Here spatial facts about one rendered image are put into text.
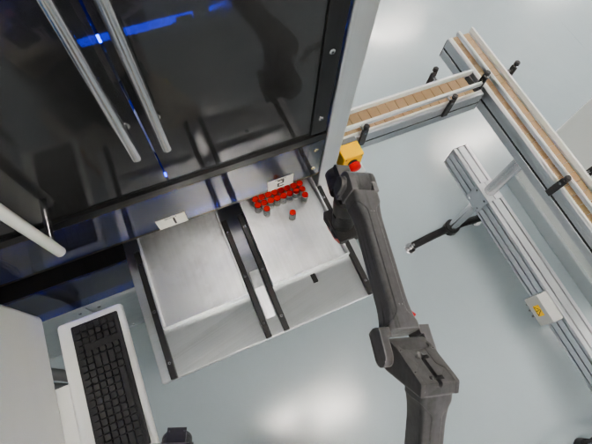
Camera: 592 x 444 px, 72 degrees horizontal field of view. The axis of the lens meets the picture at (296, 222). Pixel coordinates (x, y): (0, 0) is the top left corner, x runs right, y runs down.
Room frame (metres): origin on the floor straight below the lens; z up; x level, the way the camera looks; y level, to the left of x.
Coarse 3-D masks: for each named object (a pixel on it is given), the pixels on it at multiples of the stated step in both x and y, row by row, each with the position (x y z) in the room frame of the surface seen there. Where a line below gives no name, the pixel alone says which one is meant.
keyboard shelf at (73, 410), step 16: (80, 320) 0.14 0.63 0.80; (64, 336) 0.09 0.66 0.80; (128, 336) 0.11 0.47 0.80; (64, 352) 0.04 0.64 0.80; (128, 352) 0.07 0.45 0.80; (80, 384) -0.04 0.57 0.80; (64, 400) -0.08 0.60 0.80; (80, 400) -0.08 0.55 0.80; (144, 400) -0.06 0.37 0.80; (64, 416) -0.12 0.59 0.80; (80, 416) -0.12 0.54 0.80; (144, 416) -0.10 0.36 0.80; (64, 432) -0.16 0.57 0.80; (80, 432) -0.16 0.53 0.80
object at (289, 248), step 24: (312, 192) 0.65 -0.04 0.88; (264, 216) 0.54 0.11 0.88; (288, 216) 0.55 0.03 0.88; (312, 216) 0.56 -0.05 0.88; (264, 240) 0.45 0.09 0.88; (288, 240) 0.46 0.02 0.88; (312, 240) 0.47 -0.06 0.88; (336, 240) 0.48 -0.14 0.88; (264, 264) 0.37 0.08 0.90; (288, 264) 0.38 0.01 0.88; (312, 264) 0.39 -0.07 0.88
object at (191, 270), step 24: (216, 216) 0.52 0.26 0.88; (144, 240) 0.40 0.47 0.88; (168, 240) 0.41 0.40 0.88; (192, 240) 0.42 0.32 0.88; (216, 240) 0.43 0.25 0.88; (144, 264) 0.32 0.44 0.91; (168, 264) 0.33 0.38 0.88; (192, 264) 0.34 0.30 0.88; (216, 264) 0.35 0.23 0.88; (168, 288) 0.26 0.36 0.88; (192, 288) 0.27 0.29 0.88; (216, 288) 0.28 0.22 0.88; (240, 288) 0.29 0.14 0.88; (168, 312) 0.19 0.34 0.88; (192, 312) 0.20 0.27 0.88
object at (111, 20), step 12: (96, 0) 0.41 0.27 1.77; (108, 0) 0.42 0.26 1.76; (108, 12) 0.41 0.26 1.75; (108, 24) 0.41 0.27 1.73; (120, 24) 0.42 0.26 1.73; (120, 36) 0.41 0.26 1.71; (120, 48) 0.41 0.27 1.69; (132, 60) 0.41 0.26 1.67; (132, 72) 0.41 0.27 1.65; (132, 84) 0.41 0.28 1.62; (144, 84) 0.42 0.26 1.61; (144, 96) 0.41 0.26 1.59; (144, 108) 0.41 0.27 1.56; (156, 120) 0.41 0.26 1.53; (156, 132) 0.41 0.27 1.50; (168, 144) 0.42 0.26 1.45
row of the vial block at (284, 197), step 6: (288, 192) 0.61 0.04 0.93; (294, 192) 0.62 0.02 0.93; (300, 192) 0.63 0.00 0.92; (270, 198) 0.58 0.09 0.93; (276, 198) 0.59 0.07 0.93; (282, 198) 0.59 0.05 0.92; (288, 198) 0.60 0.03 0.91; (294, 198) 0.61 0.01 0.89; (258, 204) 0.56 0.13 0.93; (264, 204) 0.56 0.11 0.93; (270, 204) 0.57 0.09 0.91; (276, 204) 0.58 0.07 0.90; (258, 210) 0.55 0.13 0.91
